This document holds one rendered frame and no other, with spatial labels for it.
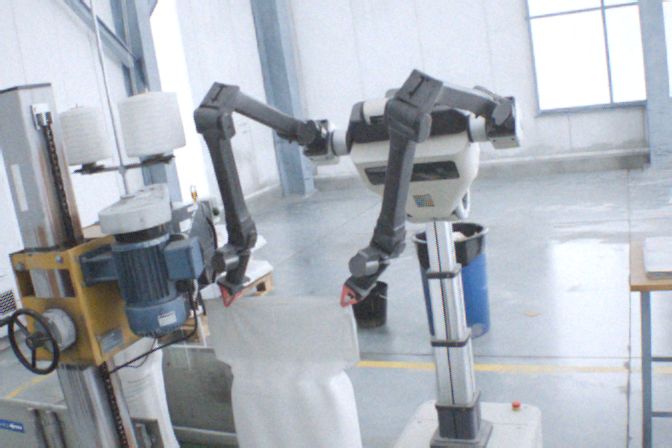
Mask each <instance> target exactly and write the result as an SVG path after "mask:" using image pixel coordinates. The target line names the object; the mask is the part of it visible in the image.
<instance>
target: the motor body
mask: <svg viewBox="0 0 672 448"><path fill-rule="evenodd" d="M169 244H170V243H169V233H168V232H167V231H162V232H161V233H159V234H156V235H154V236H151V237H147V238H143V240H139V241H133V242H123V243H121V242H116V241H114V242H113V243H111V244H110V247H111V250H112V251H111V254H112V259H114V264H115V268H116V272H117V278H118V282H119V286H120V290H121V296H122V300H124V301H125V302H127V303H126V304H125V305H124V308H125V309H124V312H126V317H127V321H128V325H129V328H131V330H132V331H133V333H134V334H135V335H136V336H139V337H144V338H149V337H157V336H161V335H166V334H169V333H171V332H174V331H176V330H177V329H179V328H180V327H181V326H182V325H183V324H184V321H185V319H186V312H185V307H184V300H185V298H183V295H182V293H181V292H180V291H176V288H175V283H174V281H170V280H169V278H167V275H166V269H165V265H164V260H163V254H162V252H163V251H164V249H165V248H166V247H167V246H168V245H169Z"/></svg>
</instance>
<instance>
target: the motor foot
mask: <svg viewBox="0 0 672 448"><path fill-rule="evenodd" d="M111 251H112V250H111V247H110V244H106V245H103V246H100V247H98V248H95V249H93V250H90V251H87V252H85V253H82V254H80V255H79V259H80V264H81V268H82V272H83V276H84V280H85V285H86V287H92V286H94V285H96V284H98V283H101V282H103V281H110V280H118V278H117V272H116V268H115V264H114V259H112V254H111Z"/></svg>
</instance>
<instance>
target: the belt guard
mask: <svg viewBox="0 0 672 448"><path fill-rule="evenodd" d="M151 187H153V188H155V189H153V190H150V188H151ZM141 189H142V190H144V191H143V192H140V191H142V190H141ZM141 189H139V190H137V191H136V192H134V193H137V195H140V194H146V193H151V194H149V195H148V196H147V197H143V198H137V199H133V198H135V197H132V198H126V199H120V200H118V201H117V202H116V203H115V204H113V205H111V206H109V207H106V208H104V209H102V210H100V211H99V212H97V216H98V221H99V226H100V230H101V233H103V234H119V233H126V232H132V231H138V230H142V229H146V228H150V227H154V226H157V225H162V224H164V222H167V221H169V220H170V219H171V205H170V196H169V192H168V186H167V184H166V183H160V184H153V185H147V186H144V187H141Z"/></svg>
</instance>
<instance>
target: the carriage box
mask: <svg viewBox="0 0 672 448"><path fill-rule="evenodd" d="M82 230H83V235H84V239H85V244H83V245H80V246H77V247H75V248H73V249H70V250H67V251H65V252H57V253H46V254H25V251H24V249H22V250H19V251H17V252H13V253H10V254H8V255H9V259H10V263H11V266H12V270H13V274H14V278H15V282H16V286H17V289H18V293H19V297H20V300H21V304H22V308H28V309H31V310H34V311H36V312H37V313H39V314H40V315H41V314H43V313H45V312H46V311H47V310H50V309H61V310H63V311H64V312H66V314H67V315H68V316H69V318H70V319H71V321H72V322H73V325H74V328H75V330H76V339H75V340H76V341H75V342H74V343H73V344H72V345H71V346H69V347H67V348H65V349H64V350H62V351H60V352H59V355H60V361H59V362H61V363H78V364H81V365H93V366H94V367H97V366H99V365H101V364H102V363H103V362H104V361H106V360H107V359H109V358H111V357H112V356H114V355H116V354H117V353H119V352H121V351H122V350H124V349H126V348H127V347H129V346H131V345H132V344H134V343H136V342H137V341H139V340H141V339H142V338H144V337H139V336H136V335H135V334H134V333H133V331H132V330H131V328H129V325H128V321H127V317H126V312H124V309H125V308H124V305H125V304H126V303H127V302H125V301H124V300H122V296H121V290H120V286H119V282H118V280H110V281H103V282H101V283H98V284H96V285H94V286H92V287H86V285H85V280H84V276H83V272H82V268H81V264H80V259H79V255H80V254H82V253H85V252H87V251H90V250H93V249H95V248H98V247H100V246H103V245H106V244H111V243H113V242H114V241H115V238H114V234H103V233H101V230H100V226H99V224H91V225H88V226H85V227H82ZM29 269H32V270H54V269H69V270H70V274H71V278H72V282H73V287H74V291H75V294H73V295H71V296H69V297H66V298H37V297H36V294H35V290H34V286H33V283H32V279H31V275H30V271H29ZM24 316H25V320H26V323H27V327H28V331H29V332H30V333H33V332H35V331H34V326H33V324H34V321H35V320H36V319H35V318H33V317H31V316H29V315H24ZM119 327H121V330H122V334H124V339H125V343H124V344H122V345H120V346H119V347H117V348H115V349H114V350H112V351H110V352H109V353H107V354H105V355H104V352H103V348H102V344H101V340H99V339H100V338H101V337H103V336H105V335H107V334H108V333H110V332H112V331H114V330H115V329H117V328H119ZM36 358H37V361H41V360H44V361H50V362H52V360H53V352H49V351H47V350H46V349H44V348H43V349H42V348H41V347H39V348H37V349H36Z"/></svg>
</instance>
